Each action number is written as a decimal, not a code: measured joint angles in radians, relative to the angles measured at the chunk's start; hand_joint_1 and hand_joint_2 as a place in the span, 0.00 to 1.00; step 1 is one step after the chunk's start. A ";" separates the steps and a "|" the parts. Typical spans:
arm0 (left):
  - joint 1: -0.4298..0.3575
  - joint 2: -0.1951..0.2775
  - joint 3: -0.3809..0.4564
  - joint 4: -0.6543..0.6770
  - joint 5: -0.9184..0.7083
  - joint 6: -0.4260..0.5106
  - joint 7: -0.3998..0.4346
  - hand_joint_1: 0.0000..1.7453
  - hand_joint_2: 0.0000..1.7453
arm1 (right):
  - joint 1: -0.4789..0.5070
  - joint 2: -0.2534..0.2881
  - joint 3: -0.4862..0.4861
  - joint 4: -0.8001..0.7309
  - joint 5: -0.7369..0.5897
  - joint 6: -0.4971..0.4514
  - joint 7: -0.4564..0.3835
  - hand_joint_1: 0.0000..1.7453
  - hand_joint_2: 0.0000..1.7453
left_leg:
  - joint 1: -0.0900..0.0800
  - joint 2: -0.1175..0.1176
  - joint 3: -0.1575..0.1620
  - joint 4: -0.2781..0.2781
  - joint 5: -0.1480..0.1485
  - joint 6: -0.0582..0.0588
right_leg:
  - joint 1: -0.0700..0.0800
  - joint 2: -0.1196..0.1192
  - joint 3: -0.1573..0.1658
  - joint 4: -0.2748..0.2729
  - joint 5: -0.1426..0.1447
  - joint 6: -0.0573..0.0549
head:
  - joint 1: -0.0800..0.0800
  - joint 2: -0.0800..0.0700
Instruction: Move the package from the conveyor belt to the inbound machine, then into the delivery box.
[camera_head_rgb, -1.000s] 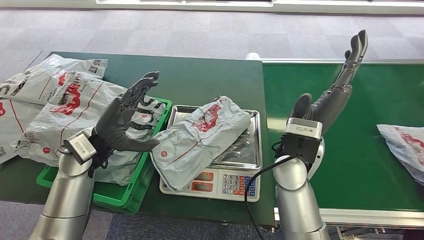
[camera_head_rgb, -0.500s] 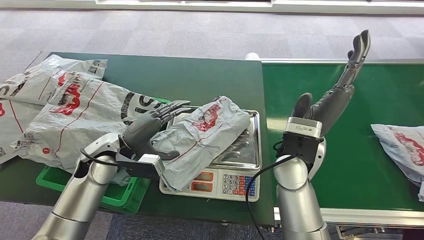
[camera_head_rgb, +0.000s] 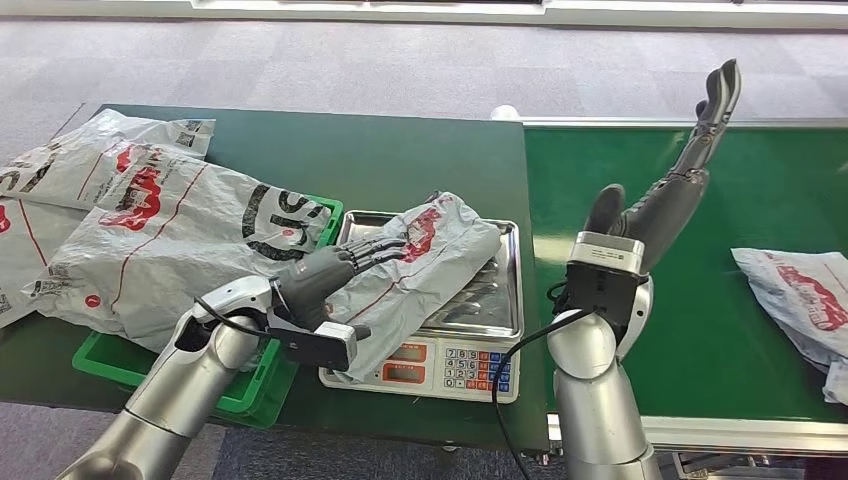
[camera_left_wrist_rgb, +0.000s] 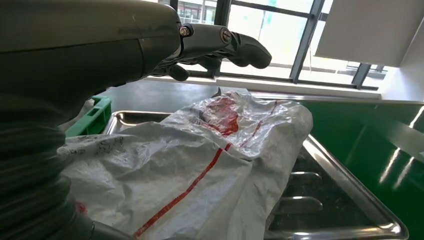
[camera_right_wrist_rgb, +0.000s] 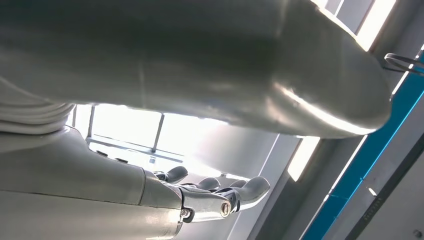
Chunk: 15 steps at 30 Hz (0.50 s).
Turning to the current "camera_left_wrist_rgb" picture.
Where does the small grey plastic mailer package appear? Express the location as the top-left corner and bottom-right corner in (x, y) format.
(57, 87), (314, 240)

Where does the white roller blind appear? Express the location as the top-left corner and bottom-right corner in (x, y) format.
(314, 0), (424, 69)

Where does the green plastic crate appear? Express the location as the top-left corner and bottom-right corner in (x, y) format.
(64, 95), (114, 139)

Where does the green conveyor belt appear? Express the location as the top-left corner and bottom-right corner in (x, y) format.
(296, 100), (424, 240)

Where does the dark window frame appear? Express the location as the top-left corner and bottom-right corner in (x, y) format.
(158, 0), (389, 91)

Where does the white electronic scale, steel pan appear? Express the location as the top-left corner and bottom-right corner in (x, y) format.
(102, 110), (410, 240)

